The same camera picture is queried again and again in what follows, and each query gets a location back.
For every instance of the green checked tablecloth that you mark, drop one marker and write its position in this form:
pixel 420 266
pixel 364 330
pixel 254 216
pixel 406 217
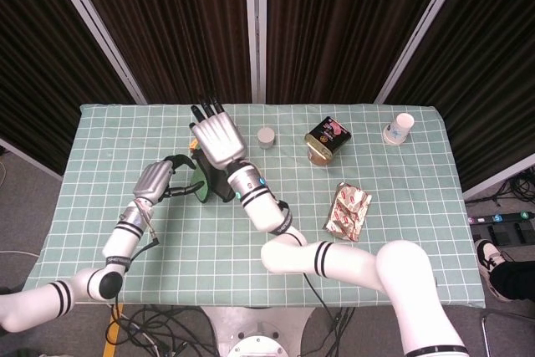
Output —
pixel 200 244

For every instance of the yellow snack box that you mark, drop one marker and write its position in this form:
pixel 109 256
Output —
pixel 192 146

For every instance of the small white jar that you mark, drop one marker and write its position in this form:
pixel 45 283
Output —
pixel 266 137

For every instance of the white paper cup blue print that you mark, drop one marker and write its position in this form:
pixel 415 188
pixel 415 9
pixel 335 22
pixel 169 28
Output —
pixel 397 129

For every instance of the dark brown curtain panel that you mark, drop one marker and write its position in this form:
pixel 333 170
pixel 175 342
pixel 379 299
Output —
pixel 493 81
pixel 175 27
pixel 33 60
pixel 334 27

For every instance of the black power strip coloured labels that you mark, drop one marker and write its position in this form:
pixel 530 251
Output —
pixel 497 218

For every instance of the black floor box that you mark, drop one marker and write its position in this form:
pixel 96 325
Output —
pixel 510 233

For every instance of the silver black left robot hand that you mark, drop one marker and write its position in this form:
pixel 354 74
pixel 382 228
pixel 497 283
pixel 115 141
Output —
pixel 152 179

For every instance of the yellow floor tape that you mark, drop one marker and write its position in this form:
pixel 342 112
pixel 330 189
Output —
pixel 112 332

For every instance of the crumpled silver foil snack bag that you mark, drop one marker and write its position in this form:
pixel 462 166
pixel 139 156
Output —
pixel 347 212

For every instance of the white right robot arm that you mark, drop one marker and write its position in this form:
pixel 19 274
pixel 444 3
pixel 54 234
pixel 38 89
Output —
pixel 355 261

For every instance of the white partition base rail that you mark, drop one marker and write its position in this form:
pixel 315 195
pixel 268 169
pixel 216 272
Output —
pixel 501 183
pixel 29 158

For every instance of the black trouser leg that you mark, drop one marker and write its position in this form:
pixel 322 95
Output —
pixel 516 279

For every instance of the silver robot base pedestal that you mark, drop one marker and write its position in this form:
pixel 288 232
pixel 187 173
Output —
pixel 257 332

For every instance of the green cloth with black trim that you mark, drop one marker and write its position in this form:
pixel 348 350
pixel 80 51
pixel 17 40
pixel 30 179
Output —
pixel 217 183

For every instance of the white black sneaker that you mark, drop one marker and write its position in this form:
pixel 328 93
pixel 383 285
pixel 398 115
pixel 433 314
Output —
pixel 487 261

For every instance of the grey metal chair frame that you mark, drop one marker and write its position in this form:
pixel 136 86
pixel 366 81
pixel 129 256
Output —
pixel 501 313

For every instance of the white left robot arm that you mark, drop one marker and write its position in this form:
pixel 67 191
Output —
pixel 121 240

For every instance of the black luncheon meat tin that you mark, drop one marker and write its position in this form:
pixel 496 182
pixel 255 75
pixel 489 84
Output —
pixel 328 133

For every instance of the white partition post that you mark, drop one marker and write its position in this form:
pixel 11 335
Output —
pixel 422 31
pixel 96 27
pixel 256 27

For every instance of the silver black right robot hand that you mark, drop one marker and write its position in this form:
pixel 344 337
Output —
pixel 219 139

